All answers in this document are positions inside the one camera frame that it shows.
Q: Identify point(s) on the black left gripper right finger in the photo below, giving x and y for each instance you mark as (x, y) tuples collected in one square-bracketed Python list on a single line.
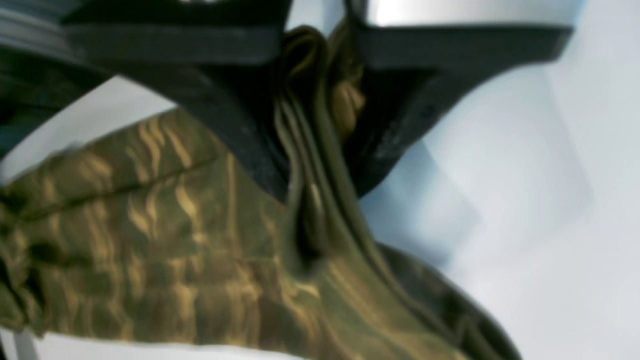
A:
[(420, 58)]

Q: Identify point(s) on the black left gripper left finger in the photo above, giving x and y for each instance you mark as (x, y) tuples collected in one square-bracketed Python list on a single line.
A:
[(213, 58)]

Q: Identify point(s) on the camouflage T-shirt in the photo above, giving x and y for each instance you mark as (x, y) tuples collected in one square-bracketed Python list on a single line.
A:
[(156, 234)]

